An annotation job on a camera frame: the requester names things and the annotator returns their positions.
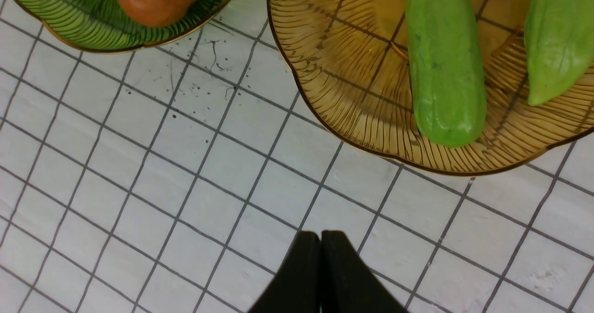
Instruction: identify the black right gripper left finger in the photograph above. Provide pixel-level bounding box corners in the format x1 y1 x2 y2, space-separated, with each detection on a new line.
249 231 321 313

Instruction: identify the green bitter gourd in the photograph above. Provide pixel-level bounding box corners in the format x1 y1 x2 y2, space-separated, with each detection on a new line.
524 0 594 106
405 0 487 148

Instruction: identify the amber glass plate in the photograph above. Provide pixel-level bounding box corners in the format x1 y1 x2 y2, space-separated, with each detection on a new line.
268 0 593 177

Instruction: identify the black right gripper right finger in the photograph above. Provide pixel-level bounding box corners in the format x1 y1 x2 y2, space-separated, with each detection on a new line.
320 230 407 313

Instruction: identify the green glass plate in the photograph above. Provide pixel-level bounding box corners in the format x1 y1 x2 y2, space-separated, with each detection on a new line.
14 0 231 53

